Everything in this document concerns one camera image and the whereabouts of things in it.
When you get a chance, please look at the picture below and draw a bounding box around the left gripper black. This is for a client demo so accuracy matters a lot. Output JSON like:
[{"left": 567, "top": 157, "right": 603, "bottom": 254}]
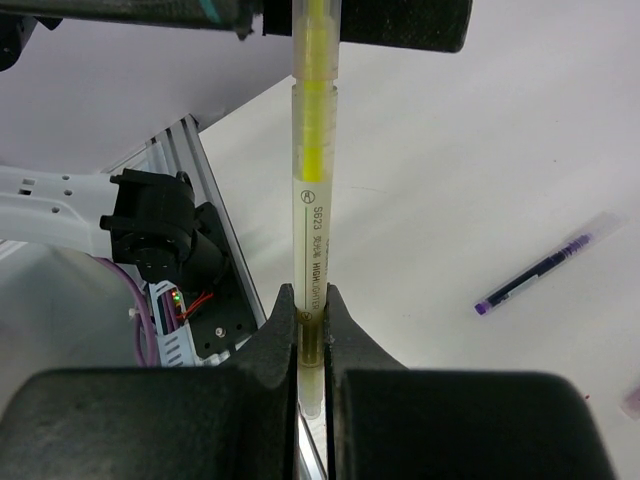
[{"left": 0, "top": 0, "right": 260, "bottom": 72}]

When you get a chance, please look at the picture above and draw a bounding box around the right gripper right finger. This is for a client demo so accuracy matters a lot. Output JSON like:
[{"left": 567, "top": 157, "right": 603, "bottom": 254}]
[{"left": 325, "top": 286, "right": 615, "bottom": 479}]

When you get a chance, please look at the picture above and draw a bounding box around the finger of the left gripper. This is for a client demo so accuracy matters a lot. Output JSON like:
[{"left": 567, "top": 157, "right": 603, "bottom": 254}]
[{"left": 262, "top": 0, "right": 474, "bottom": 55}]

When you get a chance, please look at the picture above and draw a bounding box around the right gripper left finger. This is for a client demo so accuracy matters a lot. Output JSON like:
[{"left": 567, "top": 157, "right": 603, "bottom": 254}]
[{"left": 1, "top": 285, "right": 297, "bottom": 479}]

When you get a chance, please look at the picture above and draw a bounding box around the yellow pen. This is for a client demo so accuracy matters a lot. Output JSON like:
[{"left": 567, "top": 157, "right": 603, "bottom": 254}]
[{"left": 292, "top": 80, "right": 337, "bottom": 419}]

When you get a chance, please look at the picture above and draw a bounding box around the purple ink refill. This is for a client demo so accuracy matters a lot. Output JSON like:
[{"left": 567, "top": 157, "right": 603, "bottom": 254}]
[{"left": 474, "top": 233, "right": 595, "bottom": 316}]

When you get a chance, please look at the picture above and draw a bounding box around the red pink pen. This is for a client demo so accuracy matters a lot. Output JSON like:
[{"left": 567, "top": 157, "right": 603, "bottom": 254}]
[{"left": 621, "top": 386, "right": 640, "bottom": 419}]

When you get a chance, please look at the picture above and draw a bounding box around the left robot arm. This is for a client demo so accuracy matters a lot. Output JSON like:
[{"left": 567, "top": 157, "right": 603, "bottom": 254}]
[{"left": 1, "top": 1, "right": 472, "bottom": 292}]

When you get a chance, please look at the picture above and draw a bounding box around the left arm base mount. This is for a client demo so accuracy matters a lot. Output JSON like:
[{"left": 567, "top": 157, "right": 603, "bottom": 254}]
[{"left": 188, "top": 202, "right": 257, "bottom": 365}]

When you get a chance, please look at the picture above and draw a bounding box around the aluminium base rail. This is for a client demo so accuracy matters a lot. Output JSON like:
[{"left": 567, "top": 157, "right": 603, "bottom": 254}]
[{"left": 0, "top": 113, "right": 331, "bottom": 480}]

